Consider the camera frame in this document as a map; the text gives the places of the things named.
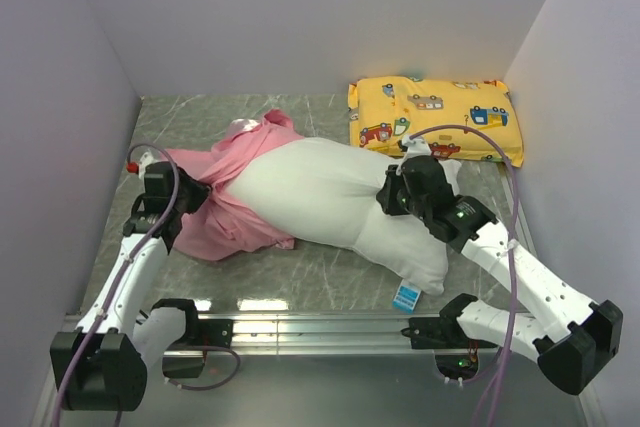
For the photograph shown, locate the white pillow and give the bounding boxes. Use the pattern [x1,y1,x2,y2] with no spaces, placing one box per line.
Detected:
[230,137,448,296]

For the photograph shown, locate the pink pillowcase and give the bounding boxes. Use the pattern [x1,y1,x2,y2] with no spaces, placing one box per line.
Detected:
[168,109,302,261]

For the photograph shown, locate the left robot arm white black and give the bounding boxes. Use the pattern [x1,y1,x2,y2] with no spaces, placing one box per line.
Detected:
[50,161,209,413]

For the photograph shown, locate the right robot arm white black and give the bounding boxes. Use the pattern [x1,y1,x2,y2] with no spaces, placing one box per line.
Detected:
[376,155,623,395]

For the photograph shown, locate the yellow cartoon car pillow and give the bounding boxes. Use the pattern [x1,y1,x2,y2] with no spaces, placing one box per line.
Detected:
[347,76,524,167]

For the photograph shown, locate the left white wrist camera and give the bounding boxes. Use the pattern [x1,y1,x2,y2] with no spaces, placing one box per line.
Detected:
[125,149,158,180]

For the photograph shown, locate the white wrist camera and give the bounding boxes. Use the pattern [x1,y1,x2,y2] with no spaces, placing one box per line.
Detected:
[397,135,432,162]
[125,149,158,180]

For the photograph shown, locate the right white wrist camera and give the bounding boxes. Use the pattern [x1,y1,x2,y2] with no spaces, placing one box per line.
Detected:
[397,135,432,162]

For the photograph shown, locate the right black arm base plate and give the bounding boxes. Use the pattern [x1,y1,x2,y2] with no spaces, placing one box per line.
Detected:
[401,315,501,381]

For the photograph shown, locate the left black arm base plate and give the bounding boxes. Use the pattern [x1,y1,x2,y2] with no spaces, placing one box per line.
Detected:
[161,318,238,381]

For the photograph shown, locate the aluminium rail frame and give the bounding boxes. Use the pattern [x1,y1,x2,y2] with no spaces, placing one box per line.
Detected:
[29,164,609,427]

